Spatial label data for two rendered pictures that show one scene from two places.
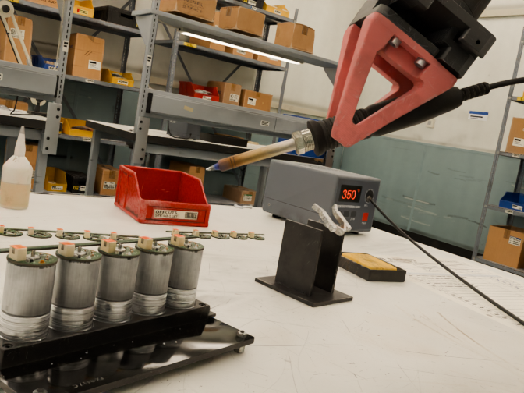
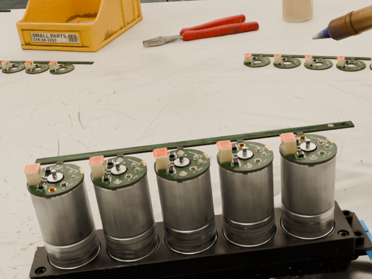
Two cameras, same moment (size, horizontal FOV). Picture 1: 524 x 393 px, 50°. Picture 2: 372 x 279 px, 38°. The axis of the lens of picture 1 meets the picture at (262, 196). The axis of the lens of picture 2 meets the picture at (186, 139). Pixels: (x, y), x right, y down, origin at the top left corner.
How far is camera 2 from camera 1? 23 cm
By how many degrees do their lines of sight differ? 54
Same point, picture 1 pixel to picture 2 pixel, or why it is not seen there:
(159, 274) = (242, 197)
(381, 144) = not seen: outside the picture
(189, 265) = (301, 184)
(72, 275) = (102, 201)
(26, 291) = (42, 219)
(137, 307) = (226, 232)
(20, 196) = (299, 8)
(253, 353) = not seen: outside the picture
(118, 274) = (171, 199)
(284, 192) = not seen: outside the picture
